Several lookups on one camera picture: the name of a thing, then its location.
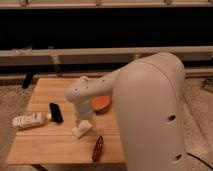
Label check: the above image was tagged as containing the wooden table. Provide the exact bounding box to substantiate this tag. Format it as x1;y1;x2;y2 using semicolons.
7;78;125;164

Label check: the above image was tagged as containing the white plastic bottle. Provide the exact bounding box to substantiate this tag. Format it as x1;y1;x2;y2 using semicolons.
12;112;52;129

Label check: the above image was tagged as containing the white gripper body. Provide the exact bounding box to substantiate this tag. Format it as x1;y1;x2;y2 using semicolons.
74;101;94;120

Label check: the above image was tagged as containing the black rectangular device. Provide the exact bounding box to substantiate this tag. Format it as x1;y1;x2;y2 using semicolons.
49;103;63;123

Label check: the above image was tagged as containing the orange ceramic bowl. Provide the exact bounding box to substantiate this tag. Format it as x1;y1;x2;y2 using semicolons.
92;96;112;112

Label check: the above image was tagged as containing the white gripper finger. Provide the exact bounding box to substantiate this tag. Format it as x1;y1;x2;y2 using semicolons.
88;117;94;126
76;119;82;127

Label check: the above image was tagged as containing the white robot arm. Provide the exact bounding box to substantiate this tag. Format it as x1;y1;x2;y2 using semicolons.
66;52;187;171

